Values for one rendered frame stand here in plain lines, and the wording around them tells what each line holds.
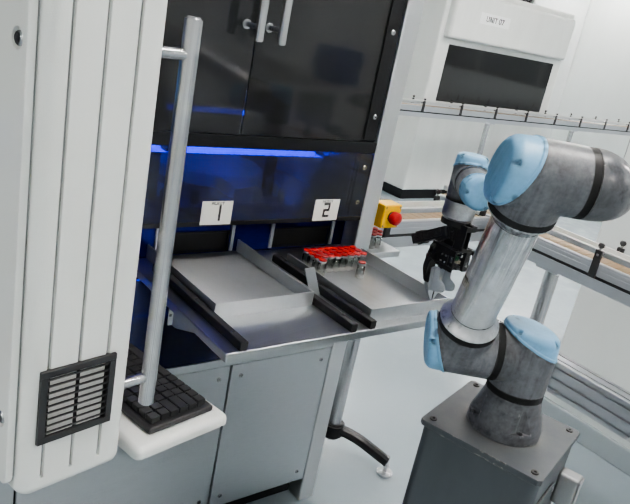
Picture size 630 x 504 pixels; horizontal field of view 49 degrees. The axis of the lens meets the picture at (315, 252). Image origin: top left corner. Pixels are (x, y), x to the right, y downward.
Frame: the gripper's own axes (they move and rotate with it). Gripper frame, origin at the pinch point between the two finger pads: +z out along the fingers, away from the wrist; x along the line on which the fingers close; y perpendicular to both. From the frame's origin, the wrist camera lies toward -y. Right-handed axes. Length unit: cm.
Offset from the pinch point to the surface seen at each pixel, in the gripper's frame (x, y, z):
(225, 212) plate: -39, -36, -9
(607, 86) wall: 796, -431, -41
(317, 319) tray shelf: -31.2, -3.6, 4.9
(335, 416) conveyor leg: 30, -52, 75
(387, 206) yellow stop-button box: 15.2, -35.3, -10.2
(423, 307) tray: -2.8, 1.5, 2.8
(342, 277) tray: -8.9, -22.0, 4.5
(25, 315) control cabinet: -101, 19, -15
